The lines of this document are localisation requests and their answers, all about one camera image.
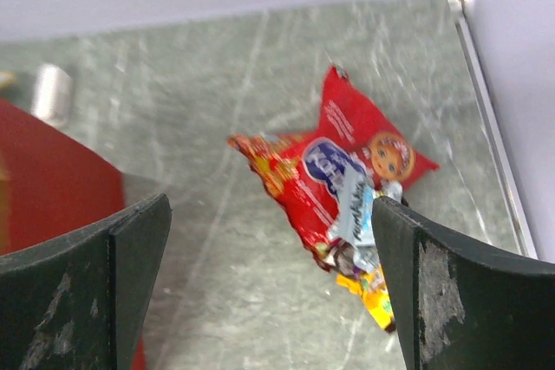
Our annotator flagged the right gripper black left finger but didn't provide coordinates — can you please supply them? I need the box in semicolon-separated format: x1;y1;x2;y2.
1;194;172;369

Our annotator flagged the white marker pen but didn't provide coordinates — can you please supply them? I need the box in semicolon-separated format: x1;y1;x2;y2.
30;63;73;128

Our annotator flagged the orange red chips packet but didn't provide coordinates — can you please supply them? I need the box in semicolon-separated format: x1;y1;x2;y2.
227;132;338;271

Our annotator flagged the purple snack packet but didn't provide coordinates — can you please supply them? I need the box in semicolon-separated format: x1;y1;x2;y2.
323;239;359;279

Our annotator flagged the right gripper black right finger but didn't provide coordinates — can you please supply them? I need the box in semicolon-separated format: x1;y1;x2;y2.
372;197;554;369

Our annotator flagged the aluminium frame rail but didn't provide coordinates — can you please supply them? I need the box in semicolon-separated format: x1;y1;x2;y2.
447;0;538;259

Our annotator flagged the red snack packet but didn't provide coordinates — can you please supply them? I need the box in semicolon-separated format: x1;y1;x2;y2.
281;65;440;198

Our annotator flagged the red brown paper bag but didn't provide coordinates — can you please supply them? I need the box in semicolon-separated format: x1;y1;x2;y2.
1;101;145;369

